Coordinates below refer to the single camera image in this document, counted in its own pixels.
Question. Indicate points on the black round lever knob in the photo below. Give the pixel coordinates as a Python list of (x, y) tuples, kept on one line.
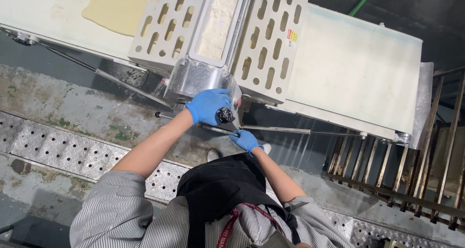
[(224, 115)]

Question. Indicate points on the metal rod with ball end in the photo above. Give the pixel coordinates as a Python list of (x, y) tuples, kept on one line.
[(181, 120)]

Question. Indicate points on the white shoe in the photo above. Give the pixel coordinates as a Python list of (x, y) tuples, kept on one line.
[(267, 148), (213, 155)]

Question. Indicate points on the rusty metal rack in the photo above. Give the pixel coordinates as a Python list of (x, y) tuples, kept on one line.
[(417, 197)]

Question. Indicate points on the dough sheeter machine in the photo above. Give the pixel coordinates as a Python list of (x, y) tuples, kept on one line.
[(196, 79)]

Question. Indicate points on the person's left hand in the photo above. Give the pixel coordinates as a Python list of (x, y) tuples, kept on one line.
[(205, 104)]

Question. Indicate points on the yellow red warning sticker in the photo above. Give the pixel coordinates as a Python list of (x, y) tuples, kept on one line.
[(292, 35)]

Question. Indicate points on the grey striped shirt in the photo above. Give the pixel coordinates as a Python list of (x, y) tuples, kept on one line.
[(120, 215)]

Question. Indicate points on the person's right fingers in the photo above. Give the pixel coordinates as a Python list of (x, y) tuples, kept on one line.
[(238, 137)]

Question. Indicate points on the metal support strut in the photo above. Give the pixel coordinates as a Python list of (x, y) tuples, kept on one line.
[(290, 130), (109, 77)]

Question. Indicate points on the perforated metal floor grate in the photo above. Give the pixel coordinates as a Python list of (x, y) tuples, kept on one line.
[(69, 150)]

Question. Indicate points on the yellow dough sheet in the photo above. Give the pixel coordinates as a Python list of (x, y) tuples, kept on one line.
[(116, 8)]

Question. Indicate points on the white conveyor belt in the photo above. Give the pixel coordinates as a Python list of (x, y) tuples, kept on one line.
[(356, 70), (47, 12)]

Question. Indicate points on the person's right hand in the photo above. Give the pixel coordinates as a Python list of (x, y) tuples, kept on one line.
[(247, 141)]

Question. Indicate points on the flour tray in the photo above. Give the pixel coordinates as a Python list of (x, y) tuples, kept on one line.
[(218, 22)]

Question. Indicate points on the clear plastic sheet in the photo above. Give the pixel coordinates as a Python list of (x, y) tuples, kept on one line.
[(423, 102)]

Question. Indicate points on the white slotted guard grille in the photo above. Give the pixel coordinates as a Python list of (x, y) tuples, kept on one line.
[(267, 72), (165, 22)]

